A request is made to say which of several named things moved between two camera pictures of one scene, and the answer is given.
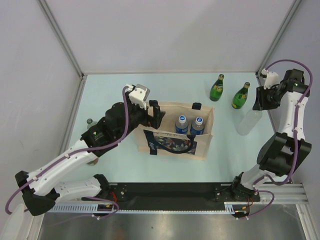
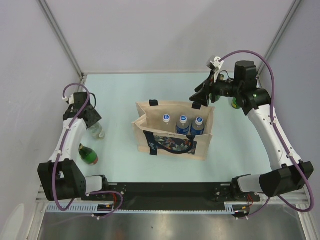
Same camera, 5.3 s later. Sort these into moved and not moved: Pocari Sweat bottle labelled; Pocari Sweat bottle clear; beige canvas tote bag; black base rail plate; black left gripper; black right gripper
Moved: Pocari Sweat bottle clear; black left gripper; black right gripper
Not moved: black base rail plate; Pocari Sweat bottle labelled; beige canvas tote bag
